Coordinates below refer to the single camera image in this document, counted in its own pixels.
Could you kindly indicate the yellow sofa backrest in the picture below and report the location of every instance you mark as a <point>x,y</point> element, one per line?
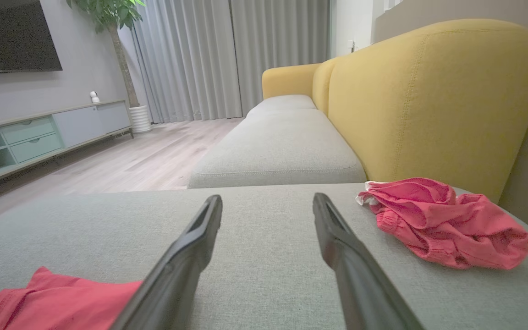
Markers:
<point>429,101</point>

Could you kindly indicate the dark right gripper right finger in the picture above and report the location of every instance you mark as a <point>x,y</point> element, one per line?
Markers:
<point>360,284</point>

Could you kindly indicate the white wall socket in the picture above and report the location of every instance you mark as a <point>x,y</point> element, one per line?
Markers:
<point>351,45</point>

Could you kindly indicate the small white security camera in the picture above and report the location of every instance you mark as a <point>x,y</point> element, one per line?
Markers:
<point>94,97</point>

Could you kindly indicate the red shorts with white trim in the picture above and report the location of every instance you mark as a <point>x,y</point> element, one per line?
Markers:
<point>452,229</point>

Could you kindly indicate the yellow sofa armrest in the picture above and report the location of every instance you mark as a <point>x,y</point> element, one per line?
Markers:
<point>289,80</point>

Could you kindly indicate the long grey sofa seat cushion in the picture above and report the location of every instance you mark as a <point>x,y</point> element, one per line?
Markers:
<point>277,146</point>

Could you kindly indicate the small grey sofa seat cushion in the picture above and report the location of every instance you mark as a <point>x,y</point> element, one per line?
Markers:
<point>282,101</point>

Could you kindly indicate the white ribbed plant pot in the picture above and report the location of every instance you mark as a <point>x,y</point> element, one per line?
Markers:
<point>140,119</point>

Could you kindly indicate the red number 23 jersey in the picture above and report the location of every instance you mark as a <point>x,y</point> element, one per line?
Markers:
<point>62,302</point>

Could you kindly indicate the black wall television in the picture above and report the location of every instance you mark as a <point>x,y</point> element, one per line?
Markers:
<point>12,34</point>

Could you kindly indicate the grey and green TV cabinet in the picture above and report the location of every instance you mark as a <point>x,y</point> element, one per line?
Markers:
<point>76,123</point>

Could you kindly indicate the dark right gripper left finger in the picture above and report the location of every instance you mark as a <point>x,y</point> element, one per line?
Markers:
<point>177,279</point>

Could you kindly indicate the green potted tree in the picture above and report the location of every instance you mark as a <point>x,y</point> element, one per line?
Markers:
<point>112,18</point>

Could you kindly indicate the grey pleated curtain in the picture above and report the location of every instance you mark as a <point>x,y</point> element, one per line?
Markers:
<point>209,59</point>

